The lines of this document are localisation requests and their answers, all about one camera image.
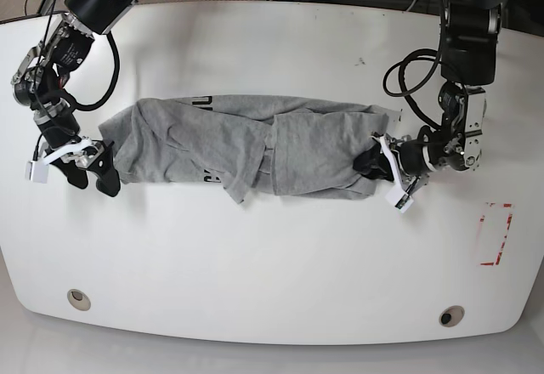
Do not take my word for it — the grey T-shirt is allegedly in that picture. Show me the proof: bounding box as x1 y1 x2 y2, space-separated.
99 95 400 203

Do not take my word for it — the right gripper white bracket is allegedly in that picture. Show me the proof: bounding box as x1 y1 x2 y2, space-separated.
36 121 121 197

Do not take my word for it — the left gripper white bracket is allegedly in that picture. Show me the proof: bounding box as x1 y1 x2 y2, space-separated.
352 131 437 196

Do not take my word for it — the red tape rectangle marking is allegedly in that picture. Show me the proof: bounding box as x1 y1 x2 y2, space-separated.
476 202 514 267

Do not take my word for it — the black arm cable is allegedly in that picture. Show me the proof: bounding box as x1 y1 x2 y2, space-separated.
382 0 451 137
29 0 121 162

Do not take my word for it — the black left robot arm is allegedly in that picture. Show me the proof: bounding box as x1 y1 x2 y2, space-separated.
353 0 506 196

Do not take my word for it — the right table cable grommet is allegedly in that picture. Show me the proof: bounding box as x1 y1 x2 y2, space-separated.
439 305 465 327

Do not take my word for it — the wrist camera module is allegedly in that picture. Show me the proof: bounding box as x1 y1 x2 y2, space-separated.
385 184 414 213
25 160 49 184

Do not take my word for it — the left table cable grommet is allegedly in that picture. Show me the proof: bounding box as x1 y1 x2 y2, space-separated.
67 289 91 312

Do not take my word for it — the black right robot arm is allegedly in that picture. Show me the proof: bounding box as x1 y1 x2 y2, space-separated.
11 0 139 197

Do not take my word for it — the table cable grommet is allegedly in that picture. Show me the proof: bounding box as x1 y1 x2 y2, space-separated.
439 305 465 327
67 289 91 312

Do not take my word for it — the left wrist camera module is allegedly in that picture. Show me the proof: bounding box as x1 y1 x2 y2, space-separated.
385 184 414 213

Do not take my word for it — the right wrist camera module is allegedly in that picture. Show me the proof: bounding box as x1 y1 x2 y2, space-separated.
25 160 49 184

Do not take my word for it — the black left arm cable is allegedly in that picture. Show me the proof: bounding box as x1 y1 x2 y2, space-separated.
382 0 451 137

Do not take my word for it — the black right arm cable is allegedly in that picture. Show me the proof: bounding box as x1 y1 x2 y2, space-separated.
29 0 121 162

